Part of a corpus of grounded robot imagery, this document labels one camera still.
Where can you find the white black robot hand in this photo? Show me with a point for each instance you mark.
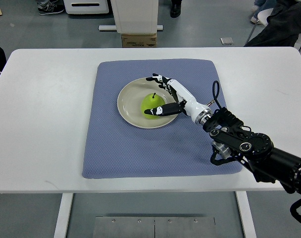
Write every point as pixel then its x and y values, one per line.
pixel 185 102

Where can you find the white base bar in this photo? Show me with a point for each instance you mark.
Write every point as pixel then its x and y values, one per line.
pixel 113 28

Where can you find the right white table leg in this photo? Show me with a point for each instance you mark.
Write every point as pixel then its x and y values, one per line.
pixel 245 214

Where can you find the white table leg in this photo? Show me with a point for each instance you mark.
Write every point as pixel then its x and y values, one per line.
pixel 245 214
pixel 63 215

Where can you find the white chair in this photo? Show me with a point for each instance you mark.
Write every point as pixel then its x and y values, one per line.
pixel 262 20

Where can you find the left white table leg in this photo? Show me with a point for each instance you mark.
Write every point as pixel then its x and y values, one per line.
pixel 63 215

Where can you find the white cabinet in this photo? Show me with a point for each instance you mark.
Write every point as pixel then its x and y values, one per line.
pixel 135 16

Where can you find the black sneaker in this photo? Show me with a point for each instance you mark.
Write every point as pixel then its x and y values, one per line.
pixel 47 7

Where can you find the green pear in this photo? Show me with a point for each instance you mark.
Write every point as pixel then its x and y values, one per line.
pixel 151 101

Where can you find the standing person in jeans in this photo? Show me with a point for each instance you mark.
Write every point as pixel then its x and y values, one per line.
pixel 175 10

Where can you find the beige round plate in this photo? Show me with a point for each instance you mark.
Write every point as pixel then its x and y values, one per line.
pixel 140 95

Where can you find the white machine with slot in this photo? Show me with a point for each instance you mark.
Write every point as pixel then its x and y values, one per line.
pixel 86 6

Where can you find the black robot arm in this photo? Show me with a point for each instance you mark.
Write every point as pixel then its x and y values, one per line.
pixel 233 141

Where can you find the blue textured mat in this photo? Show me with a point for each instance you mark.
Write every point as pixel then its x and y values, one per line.
pixel 117 149

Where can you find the cardboard box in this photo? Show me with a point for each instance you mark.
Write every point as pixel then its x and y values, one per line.
pixel 139 40

